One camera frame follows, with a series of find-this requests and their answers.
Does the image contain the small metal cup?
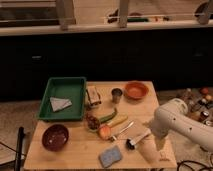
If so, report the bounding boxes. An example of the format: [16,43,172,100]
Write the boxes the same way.
[111,88,123,104]

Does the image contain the yellow banana toy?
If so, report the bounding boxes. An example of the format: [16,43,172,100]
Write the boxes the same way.
[107,116,128,128]

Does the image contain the black pole left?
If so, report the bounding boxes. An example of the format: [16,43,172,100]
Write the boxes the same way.
[14,127,25,171]

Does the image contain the dark red berry toy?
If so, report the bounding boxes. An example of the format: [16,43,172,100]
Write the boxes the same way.
[86,115,100,130]

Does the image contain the purple bowl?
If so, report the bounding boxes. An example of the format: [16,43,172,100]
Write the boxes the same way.
[42,124,69,152]

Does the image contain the brown bottle on floor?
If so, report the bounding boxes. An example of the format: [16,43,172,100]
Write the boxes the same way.
[198,111,209,122]

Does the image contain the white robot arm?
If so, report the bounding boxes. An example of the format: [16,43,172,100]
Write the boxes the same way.
[149,98,213,152]

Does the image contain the green plastic tray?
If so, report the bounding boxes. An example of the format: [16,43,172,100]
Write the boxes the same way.
[37,77,86,121]

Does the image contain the green pepper toy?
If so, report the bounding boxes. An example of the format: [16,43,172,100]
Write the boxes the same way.
[99,108,117,123]

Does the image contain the orange carrot toy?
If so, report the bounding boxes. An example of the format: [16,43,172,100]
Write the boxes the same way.
[98,125,111,140]

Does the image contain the white handled black brush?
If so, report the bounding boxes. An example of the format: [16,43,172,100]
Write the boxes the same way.
[126,134,147,150]

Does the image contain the grey folded cloth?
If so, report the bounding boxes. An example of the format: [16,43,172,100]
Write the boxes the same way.
[50,97,72,112]

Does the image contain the blue sponge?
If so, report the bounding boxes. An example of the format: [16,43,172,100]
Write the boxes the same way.
[99,146,122,168]

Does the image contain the sandwich toy block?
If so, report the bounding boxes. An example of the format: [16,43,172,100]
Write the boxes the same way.
[86,86,101,107]

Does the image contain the orange bowl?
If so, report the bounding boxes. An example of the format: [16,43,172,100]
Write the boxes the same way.
[124,81,149,100]

